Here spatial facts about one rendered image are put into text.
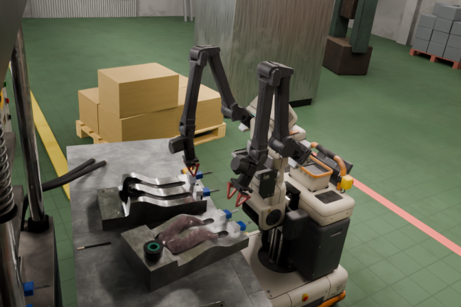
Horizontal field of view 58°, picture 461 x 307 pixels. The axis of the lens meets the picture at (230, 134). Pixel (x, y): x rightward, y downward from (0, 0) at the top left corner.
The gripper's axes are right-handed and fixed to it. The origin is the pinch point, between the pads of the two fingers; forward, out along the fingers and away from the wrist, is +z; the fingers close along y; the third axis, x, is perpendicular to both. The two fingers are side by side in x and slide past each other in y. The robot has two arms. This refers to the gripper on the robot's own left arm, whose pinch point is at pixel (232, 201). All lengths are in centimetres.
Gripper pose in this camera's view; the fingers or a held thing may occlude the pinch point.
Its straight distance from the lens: 191.3
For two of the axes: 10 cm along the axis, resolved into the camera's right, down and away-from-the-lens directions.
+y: 5.3, 4.0, -7.4
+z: -4.6, 8.8, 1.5
